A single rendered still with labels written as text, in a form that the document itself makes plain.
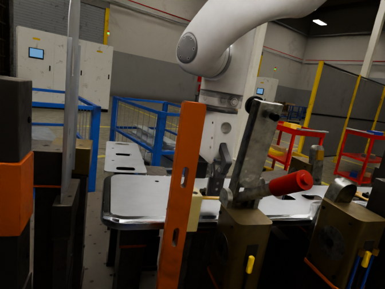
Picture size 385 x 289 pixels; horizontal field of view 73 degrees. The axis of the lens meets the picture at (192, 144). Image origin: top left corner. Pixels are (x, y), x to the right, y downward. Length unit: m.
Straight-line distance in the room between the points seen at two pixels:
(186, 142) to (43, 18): 14.10
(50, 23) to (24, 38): 6.28
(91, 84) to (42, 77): 1.30
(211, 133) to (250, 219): 0.17
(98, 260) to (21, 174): 0.57
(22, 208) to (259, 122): 0.30
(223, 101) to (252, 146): 0.13
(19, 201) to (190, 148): 0.20
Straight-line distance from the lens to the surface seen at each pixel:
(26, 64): 8.16
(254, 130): 0.36
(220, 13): 0.41
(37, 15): 14.35
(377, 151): 8.43
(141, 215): 0.45
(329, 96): 5.89
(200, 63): 0.42
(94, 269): 0.82
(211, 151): 0.48
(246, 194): 0.39
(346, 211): 0.47
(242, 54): 0.49
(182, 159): 0.34
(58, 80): 8.27
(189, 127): 0.33
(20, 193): 0.33
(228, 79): 0.47
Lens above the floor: 1.22
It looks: 13 degrees down
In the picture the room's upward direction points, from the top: 9 degrees clockwise
